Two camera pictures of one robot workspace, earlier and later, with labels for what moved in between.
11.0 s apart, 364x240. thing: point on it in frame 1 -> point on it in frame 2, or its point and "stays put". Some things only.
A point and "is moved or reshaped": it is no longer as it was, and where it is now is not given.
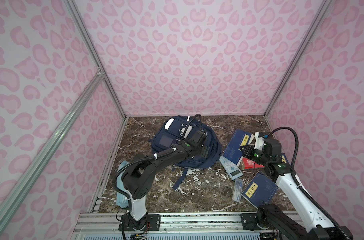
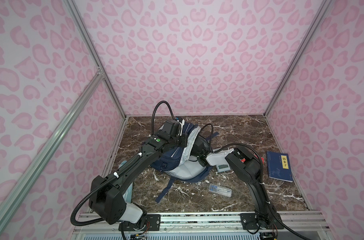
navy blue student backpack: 172,130 is moved or reshaped
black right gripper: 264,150 -> 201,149
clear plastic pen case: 237,190 -> 220,190
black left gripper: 204,150 -> 184,137
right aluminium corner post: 323,8 stays put
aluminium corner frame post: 102,69 stays put
